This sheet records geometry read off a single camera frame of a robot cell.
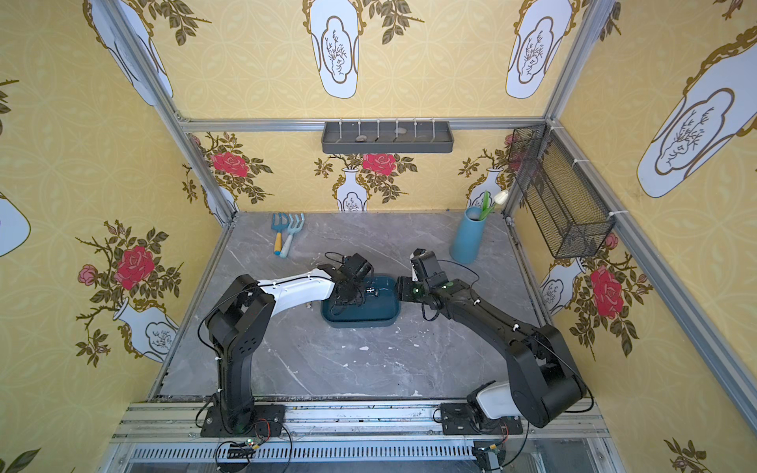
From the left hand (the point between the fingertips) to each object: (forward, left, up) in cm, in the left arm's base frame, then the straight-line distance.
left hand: (356, 296), depth 96 cm
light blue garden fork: (+32, +26, -2) cm, 41 cm away
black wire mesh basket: (+1, -55, +33) cm, 64 cm away
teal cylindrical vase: (+14, -37, +11) cm, 41 cm away
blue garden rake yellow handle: (+33, +32, -2) cm, 46 cm away
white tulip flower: (+14, -42, +29) cm, 53 cm away
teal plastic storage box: (-4, -8, 0) cm, 9 cm away
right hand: (-3, -13, +9) cm, 16 cm away
